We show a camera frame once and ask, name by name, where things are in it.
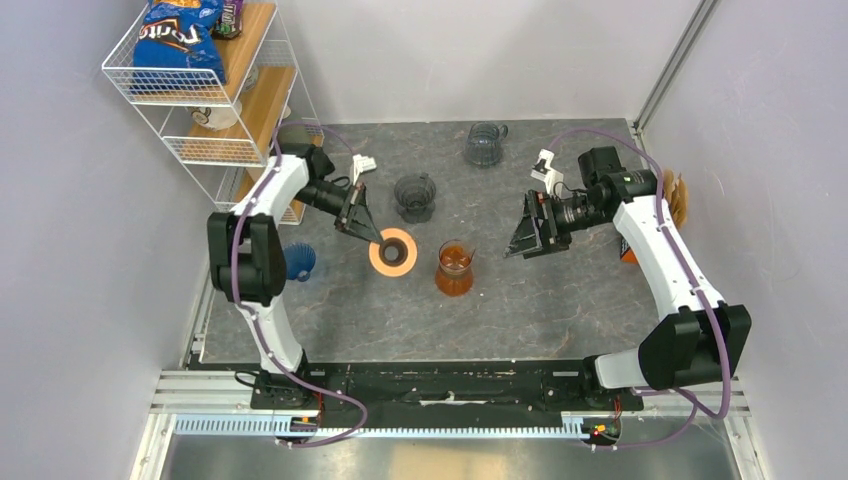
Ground blue plastic dripper cone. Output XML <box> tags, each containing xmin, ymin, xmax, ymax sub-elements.
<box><xmin>283</xmin><ymin>242</ymin><xmax>317</xmax><ymax>282</ymax></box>

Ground orange glass carafe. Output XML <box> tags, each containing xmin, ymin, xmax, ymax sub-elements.
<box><xmin>434</xmin><ymin>239</ymin><xmax>476</xmax><ymax>297</ymax></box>

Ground wooden ring dripper holder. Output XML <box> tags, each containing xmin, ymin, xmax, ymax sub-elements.
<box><xmin>368</xmin><ymin>228</ymin><xmax>418</xmax><ymax>278</ymax></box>

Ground brown paper coffee filters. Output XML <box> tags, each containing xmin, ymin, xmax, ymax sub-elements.
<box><xmin>663</xmin><ymin>169</ymin><xmax>689</xmax><ymax>230</ymax></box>

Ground white ceramic mug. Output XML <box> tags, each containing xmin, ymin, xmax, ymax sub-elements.
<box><xmin>186</xmin><ymin>100</ymin><xmax>243</xmax><ymax>131</ymax></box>

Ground aluminium frame rail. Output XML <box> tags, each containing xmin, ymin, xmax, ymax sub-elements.
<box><xmin>129</xmin><ymin>370</ymin><xmax>773</xmax><ymax>480</ymax></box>

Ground clear glass pitcher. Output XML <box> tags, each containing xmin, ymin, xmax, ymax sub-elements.
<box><xmin>463</xmin><ymin>122</ymin><xmax>509</xmax><ymax>168</ymax></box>

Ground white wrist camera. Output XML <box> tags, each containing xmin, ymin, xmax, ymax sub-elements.
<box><xmin>349</xmin><ymin>154</ymin><xmax>377</xmax><ymax>185</ymax></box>
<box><xmin>531</xmin><ymin>149</ymin><xmax>564</xmax><ymax>196</ymax></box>

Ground white wire wooden shelf rack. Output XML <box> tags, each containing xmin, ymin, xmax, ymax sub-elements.
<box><xmin>101</xmin><ymin>1</ymin><xmax>324</xmax><ymax>210</ymax></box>

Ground dark snack packet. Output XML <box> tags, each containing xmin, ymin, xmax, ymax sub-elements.
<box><xmin>212</xmin><ymin>0</ymin><xmax>244</xmax><ymax>40</ymax></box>

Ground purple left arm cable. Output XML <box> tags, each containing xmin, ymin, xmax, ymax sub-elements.
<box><xmin>225</xmin><ymin>120</ymin><xmax>370</xmax><ymax>450</ymax></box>

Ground smoky glass dripper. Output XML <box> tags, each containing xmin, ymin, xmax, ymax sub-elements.
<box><xmin>393</xmin><ymin>172</ymin><xmax>436</xmax><ymax>224</ymax></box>

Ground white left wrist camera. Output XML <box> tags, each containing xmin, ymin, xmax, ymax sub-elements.
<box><xmin>349</xmin><ymin>154</ymin><xmax>377</xmax><ymax>185</ymax></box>

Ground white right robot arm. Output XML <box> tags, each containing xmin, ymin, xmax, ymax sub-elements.
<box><xmin>504</xmin><ymin>147</ymin><xmax>752</xmax><ymax>390</ymax></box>

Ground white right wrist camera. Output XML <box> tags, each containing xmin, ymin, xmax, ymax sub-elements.
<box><xmin>531</xmin><ymin>149</ymin><xmax>564</xmax><ymax>196</ymax></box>

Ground coffee paper filter box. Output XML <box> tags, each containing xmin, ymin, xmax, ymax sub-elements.
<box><xmin>619</xmin><ymin>237</ymin><xmax>639</xmax><ymax>265</ymax></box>

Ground blue chips bag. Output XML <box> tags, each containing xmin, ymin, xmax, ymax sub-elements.
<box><xmin>132</xmin><ymin>0</ymin><xmax>228</xmax><ymax>84</ymax></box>

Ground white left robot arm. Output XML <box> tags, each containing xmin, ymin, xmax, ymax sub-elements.
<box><xmin>206</xmin><ymin>139</ymin><xmax>383</xmax><ymax>394</ymax></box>

